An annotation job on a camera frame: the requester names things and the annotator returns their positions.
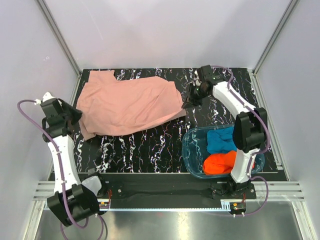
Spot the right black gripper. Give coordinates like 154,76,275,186
181,83,209,109

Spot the pink t shirt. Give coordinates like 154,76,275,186
76,70,186,140

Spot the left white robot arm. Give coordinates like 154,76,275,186
40,92,108,227

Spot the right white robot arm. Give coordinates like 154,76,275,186
181,65,271,199

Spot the blue t shirt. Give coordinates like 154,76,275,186
206,126,237,154

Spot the orange t shirt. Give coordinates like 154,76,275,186
202,149,256,176

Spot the left small control board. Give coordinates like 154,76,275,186
98,201,110,210

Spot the small control board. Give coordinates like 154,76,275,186
231,202,247,212
98,201,110,210

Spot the right small control board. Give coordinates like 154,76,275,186
231,202,247,212

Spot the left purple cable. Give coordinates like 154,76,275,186
16,99,108,240

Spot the purple cable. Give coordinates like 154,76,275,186
16,99,108,240
212,65,272,216

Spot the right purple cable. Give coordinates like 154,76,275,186
212,65,272,216

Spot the left aluminium corner post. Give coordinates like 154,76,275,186
35,0,82,77

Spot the aluminium corner post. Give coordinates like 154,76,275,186
252,0,300,76
35,0,82,77

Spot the aluminium frame rail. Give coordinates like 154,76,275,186
32,181,306,202

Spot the right aluminium corner post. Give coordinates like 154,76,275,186
252,0,300,76

